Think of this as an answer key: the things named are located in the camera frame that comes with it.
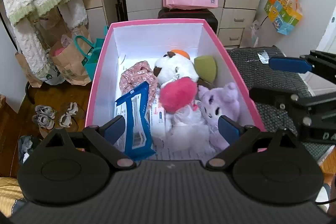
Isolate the black suitcase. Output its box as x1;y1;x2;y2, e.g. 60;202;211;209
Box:
158;8;218;33

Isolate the pink fluffy ball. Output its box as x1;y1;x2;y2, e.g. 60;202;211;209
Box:
159;77;198;113

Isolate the brown paper bag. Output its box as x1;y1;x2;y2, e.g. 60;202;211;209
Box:
50;26;91;86

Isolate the orange sponge ball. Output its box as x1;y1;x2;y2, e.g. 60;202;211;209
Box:
171;49;190;59

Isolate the blue wet wipes pack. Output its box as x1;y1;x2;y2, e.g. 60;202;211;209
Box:
114;81;155;161

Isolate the black table mat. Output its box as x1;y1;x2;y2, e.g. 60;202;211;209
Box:
226;45;336;162

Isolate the white door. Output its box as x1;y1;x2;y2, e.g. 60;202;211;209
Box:
316;7;336;53

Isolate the colourful gift bag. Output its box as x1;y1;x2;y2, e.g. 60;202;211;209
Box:
264;0;303;35

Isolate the teal gift bag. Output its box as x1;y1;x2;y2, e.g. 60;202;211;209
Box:
72;27;105;81

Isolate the pink cardboard box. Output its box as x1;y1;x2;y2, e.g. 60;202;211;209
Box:
85;19;264;130

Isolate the left sneaker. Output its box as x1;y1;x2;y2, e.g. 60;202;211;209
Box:
32;105;56;130

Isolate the white plush toy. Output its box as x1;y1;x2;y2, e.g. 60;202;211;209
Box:
153;52;199;88

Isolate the purple plush toy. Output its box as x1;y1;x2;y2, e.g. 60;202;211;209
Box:
198;83;240;150

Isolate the pink floral cloth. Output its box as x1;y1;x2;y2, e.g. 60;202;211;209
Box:
119;61;158;107

